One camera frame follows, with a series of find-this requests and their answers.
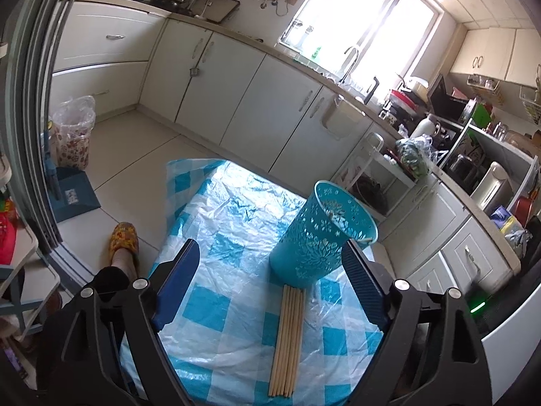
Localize blue dustpan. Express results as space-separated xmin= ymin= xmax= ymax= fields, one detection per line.
xmin=46 ymin=165 xmax=102 ymax=223

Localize red bowl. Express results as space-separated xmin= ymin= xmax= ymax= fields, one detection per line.
xmin=389 ymin=89 xmax=417 ymax=106

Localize floral yellow slipper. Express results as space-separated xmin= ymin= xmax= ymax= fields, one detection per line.
xmin=108 ymin=222 xmax=140 ymax=269

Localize white wall cabinet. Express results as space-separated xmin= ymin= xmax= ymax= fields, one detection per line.
xmin=448 ymin=27 xmax=541 ymax=87

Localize white thermos jug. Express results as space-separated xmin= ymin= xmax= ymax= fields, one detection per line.
xmin=412 ymin=114 xmax=436 ymax=140

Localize blue white checkered tablecloth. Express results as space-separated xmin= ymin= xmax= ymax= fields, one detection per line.
xmin=120 ymin=157 xmax=394 ymax=406

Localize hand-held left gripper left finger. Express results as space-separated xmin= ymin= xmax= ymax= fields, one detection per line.
xmin=38 ymin=238 xmax=200 ymax=406

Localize steel pot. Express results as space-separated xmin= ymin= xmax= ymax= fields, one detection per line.
xmin=448 ymin=154 xmax=474 ymax=182

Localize black wok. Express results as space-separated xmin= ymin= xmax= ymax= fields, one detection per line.
xmin=355 ymin=175 xmax=390 ymax=214

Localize kitchen window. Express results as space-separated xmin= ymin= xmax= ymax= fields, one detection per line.
xmin=277 ymin=0 xmax=442 ymax=89

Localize bag of green vegetables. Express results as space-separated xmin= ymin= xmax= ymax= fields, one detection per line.
xmin=395 ymin=135 xmax=434 ymax=178

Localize bundle of chopsticks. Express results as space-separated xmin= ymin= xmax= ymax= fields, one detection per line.
xmin=268 ymin=284 xmax=306 ymax=398

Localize black kitchen appliance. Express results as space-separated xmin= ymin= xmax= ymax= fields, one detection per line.
xmin=427 ymin=74 xmax=478 ymax=123

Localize white side shelf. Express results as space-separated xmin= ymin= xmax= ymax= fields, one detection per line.
xmin=0 ymin=220 xmax=62 ymax=347

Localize grey sliding door frame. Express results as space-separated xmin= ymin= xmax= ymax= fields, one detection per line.
xmin=8 ymin=0 xmax=98 ymax=280

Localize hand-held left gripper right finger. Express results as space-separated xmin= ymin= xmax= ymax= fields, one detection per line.
xmin=342 ymin=241 xmax=487 ymax=406

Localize white shelf rack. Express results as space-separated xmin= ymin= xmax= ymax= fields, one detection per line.
xmin=338 ymin=132 xmax=419 ymax=221

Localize floral trash bin with bag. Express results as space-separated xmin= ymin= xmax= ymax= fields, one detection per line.
xmin=51 ymin=95 xmax=96 ymax=170

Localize person's leg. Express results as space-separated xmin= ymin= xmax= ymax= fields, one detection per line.
xmin=36 ymin=247 xmax=141 ymax=390

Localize wire wall basket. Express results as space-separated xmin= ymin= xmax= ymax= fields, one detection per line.
xmin=520 ymin=85 xmax=541 ymax=125
xmin=467 ymin=74 xmax=505 ymax=106

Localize white base kitchen cabinets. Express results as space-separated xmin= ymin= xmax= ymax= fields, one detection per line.
xmin=51 ymin=0 xmax=525 ymax=301

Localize teal perforated plastic basket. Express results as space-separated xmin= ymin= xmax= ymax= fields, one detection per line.
xmin=269 ymin=180 xmax=379 ymax=289

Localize steel faucet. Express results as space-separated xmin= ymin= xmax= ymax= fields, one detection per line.
xmin=340 ymin=46 xmax=360 ymax=85

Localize white hanging waste bin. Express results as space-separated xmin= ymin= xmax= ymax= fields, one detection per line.
xmin=320 ymin=93 xmax=373 ymax=140

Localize white toaster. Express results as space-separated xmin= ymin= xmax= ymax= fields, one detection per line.
xmin=471 ymin=163 xmax=514 ymax=212

